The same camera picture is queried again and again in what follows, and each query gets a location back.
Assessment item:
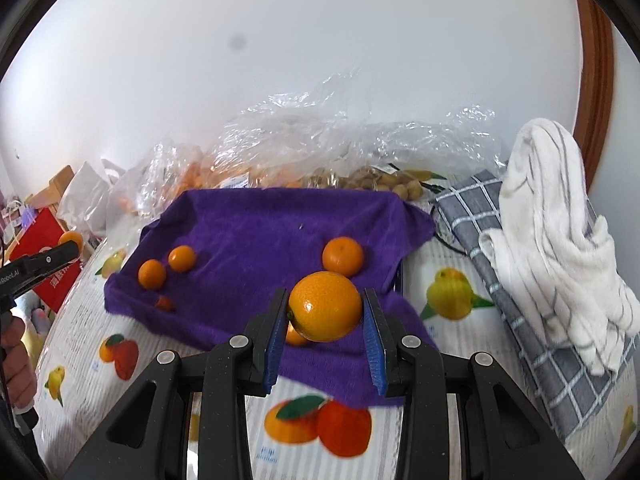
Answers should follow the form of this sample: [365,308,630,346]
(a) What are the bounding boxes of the wooden door frame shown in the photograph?
[572,0,616,196]

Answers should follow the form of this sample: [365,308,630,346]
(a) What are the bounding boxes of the clear plastic kumquat bag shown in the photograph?
[212,74,361,191]

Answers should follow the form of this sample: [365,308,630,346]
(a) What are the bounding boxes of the clear plastic mandarin bag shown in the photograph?
[107,141,218,218]

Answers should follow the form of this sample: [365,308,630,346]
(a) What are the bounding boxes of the brown cardboard box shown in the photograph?
[27,164,76,211]

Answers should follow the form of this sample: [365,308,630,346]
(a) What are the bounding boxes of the pile of bagged mandarins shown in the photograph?
[117,160,216,216]

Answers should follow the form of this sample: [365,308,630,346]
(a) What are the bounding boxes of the red box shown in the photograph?
[10,208,83,313]

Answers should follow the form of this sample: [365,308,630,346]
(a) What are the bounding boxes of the pile of bagged kumquats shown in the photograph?
[215,167,306,190]

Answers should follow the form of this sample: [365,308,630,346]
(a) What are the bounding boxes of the grey checked cloth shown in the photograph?
[430,170,640,443]

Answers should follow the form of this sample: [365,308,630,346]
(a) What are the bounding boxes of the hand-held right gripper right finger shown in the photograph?
[362,287,581,480]

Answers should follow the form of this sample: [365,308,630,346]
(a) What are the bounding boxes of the fruit printed tablecloth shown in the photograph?
[30,170,640,480]

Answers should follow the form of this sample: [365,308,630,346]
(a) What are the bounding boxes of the small oval orange kumquat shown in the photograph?
[285,321,310,347]

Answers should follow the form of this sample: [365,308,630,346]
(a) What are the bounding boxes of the white striped towel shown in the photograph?
[477,117,640,376]

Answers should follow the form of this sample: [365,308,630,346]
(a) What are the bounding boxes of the medium orange mandarin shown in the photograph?
[321,236,364,277]

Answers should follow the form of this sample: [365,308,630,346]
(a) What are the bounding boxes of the large orange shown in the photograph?
[287,270,363,344]

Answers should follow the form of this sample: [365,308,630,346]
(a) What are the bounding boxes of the purple towel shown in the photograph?
[103,187,437,408]

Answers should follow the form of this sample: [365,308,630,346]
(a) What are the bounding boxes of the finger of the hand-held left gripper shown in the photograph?
[15,241,84,291]

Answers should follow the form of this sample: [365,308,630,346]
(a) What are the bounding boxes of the clear plastic longan bag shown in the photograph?
[300,105,503,203]

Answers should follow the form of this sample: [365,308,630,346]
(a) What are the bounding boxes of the small round orange kumquat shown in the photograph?
[137,259,167,290]
[58,230,85,256]
[167,245,197,273]

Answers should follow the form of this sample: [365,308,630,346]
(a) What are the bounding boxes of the white plastic bag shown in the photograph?
[56,161,126,237]

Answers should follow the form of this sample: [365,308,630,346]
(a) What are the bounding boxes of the person's left hand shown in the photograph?
[0,317,38,411]

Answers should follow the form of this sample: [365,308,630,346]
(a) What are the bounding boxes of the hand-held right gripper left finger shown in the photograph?
[62,287,291,480]

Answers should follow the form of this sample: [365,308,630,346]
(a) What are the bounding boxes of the pile of brown longans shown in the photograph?
[302,167,426,202]

